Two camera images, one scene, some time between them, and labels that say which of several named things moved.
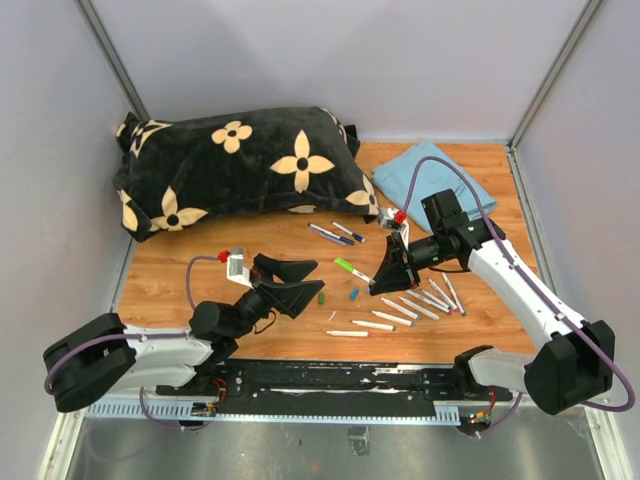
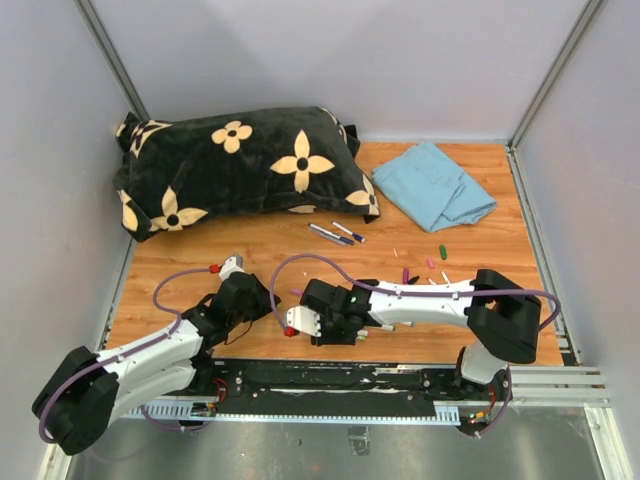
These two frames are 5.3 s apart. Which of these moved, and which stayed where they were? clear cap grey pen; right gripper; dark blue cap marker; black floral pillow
Moved: right gripper
Stayed: black floral pillow; dark blue cap marker; clear cap grey pen
